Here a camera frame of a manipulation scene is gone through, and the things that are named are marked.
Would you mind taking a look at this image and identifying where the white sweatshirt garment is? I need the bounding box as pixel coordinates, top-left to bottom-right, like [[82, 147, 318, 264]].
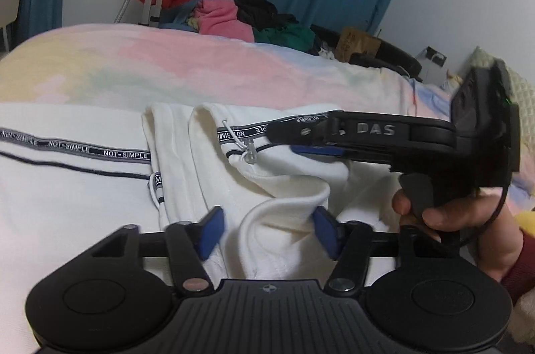
[[1, 103, 397, 353]]

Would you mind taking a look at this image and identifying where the dark red sleeve forearm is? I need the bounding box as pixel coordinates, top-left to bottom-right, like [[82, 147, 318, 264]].
[[501, 230, 535, 304]]

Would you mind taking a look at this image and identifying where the person's right hand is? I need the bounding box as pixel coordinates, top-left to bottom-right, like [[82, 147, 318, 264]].
[[392, 190, 523, 281]]

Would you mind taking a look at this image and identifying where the green garment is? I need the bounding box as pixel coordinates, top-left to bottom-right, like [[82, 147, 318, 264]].
[[253, 23, 316, 52]]

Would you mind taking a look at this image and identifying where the black armchair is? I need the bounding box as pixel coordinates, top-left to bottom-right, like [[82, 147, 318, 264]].
[[311, 25, 422, 80]]

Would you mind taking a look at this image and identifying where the black garment pile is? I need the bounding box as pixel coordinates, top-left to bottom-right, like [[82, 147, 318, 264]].
[[234, 0, 298, 30]]

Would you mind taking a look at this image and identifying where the pink garment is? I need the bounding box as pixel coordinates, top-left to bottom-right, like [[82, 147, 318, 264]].
[[194, 0, 254, 42]]

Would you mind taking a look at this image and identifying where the pastel tie-dye bed sheet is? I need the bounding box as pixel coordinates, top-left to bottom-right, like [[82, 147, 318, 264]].
[[0, 22, 535, 213]]

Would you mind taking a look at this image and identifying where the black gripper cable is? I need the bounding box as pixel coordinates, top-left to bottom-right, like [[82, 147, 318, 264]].
[[455, 177, 512, 250]]

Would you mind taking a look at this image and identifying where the wall power outlet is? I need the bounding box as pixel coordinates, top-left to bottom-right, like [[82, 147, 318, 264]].
[[424, 46, 446, 67]]

